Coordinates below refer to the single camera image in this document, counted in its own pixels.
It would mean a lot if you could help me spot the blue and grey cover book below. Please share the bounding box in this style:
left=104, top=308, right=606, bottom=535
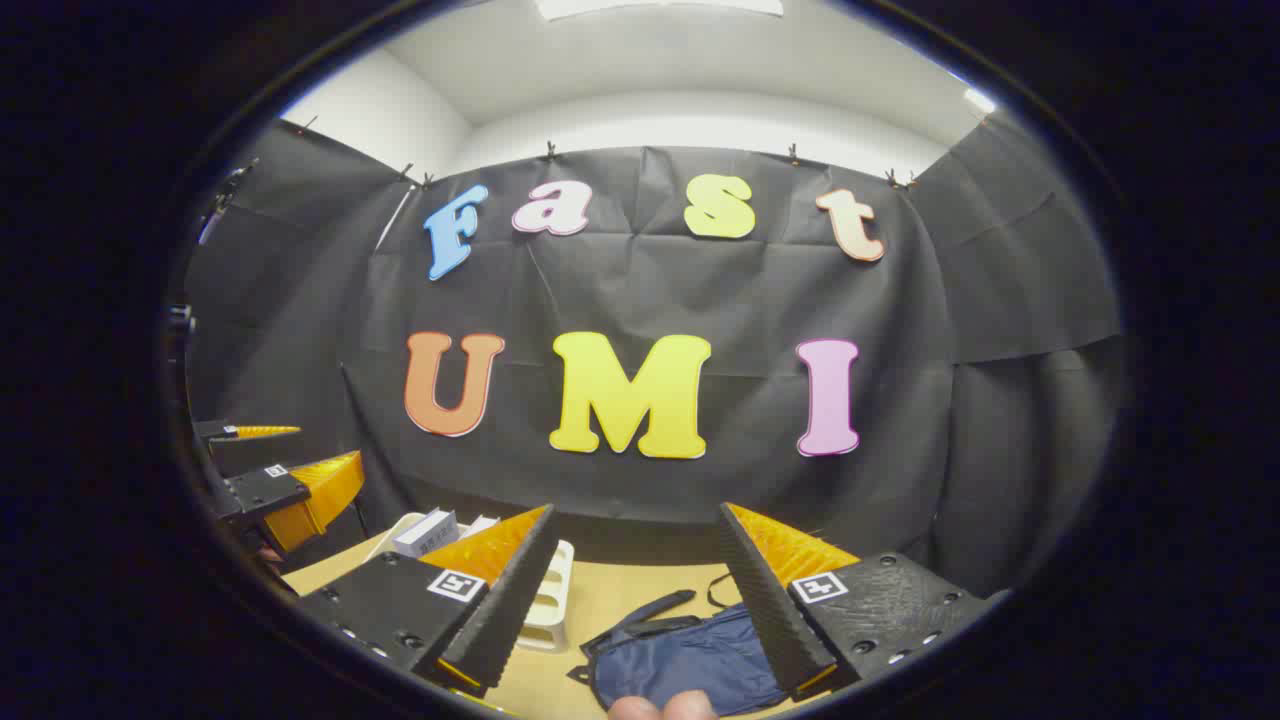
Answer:
left=392, top=508, right=461, bottom=559

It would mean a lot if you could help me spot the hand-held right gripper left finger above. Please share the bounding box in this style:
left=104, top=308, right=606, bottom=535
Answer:
left=298, top=503, right=561, bottom=699

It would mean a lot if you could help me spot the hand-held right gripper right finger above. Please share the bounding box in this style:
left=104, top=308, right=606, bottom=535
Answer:
left=716, top=502, right=993, bottom=703

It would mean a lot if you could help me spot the white bookshelf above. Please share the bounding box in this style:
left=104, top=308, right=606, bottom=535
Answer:
left=362, top=510, right=577, bottom=656

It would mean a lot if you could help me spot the row of black cloth clips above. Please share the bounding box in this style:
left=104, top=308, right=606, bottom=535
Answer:
left=295, top=115, right=921, bottom=191

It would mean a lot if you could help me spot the blue schoolbag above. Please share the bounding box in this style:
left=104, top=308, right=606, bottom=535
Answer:
left=566, top=573, right=801, bottom=717

